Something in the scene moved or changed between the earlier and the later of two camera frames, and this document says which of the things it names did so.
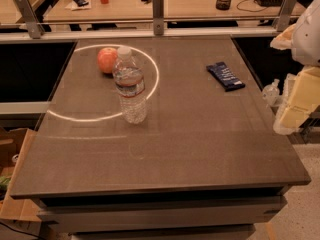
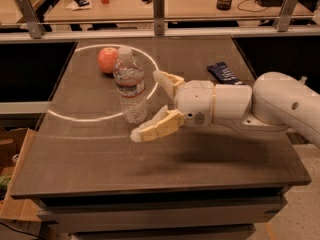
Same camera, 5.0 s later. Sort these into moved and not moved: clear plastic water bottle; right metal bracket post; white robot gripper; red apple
Moved: white robot gripper
Not moved: red apple; clear plastic water bottle; right metal bracket post
